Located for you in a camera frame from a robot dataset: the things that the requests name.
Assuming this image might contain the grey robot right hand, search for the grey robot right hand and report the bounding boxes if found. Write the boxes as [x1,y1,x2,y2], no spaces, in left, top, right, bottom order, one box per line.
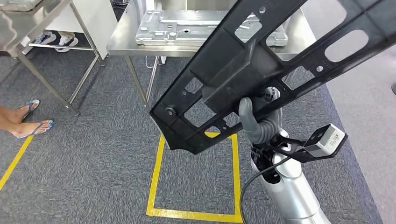
[238,86,283,145]

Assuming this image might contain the stainless steel workbench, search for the stainless steel workbench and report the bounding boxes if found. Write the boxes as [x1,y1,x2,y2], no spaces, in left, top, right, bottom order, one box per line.
[106,0,318,107]

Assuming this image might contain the yellow floor tape square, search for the yellow floor tape square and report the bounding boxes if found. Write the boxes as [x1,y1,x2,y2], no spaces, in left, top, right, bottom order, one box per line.
[0,135,34,191]
[146,132,244,224]

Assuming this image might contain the person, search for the person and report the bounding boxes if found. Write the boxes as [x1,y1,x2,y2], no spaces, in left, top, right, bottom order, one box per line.
[32,30,79,53]
[0,98,55,140]

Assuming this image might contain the stamped grey metal panel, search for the stamped grey metal panel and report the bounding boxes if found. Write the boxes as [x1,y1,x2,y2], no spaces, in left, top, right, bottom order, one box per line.
[135,9,289,48]

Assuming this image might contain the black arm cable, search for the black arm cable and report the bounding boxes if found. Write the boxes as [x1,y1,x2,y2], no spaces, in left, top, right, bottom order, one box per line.
[239,156,293,224]

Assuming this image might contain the black plastic frame part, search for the black plastic frame part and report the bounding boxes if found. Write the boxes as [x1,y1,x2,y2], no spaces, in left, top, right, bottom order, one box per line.
[149,0,396,155]

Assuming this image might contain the stainless steel side table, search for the stainless steel side table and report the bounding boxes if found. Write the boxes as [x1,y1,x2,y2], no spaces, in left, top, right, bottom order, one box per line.
[0,0,103,117]

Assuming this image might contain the white cabinet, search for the white cabinet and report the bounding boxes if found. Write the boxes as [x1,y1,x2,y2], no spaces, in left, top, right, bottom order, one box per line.
[21,0,119,61]

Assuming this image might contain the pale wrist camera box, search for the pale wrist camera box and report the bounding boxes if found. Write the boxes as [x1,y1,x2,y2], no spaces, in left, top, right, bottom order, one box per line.
[266,123,348,164]

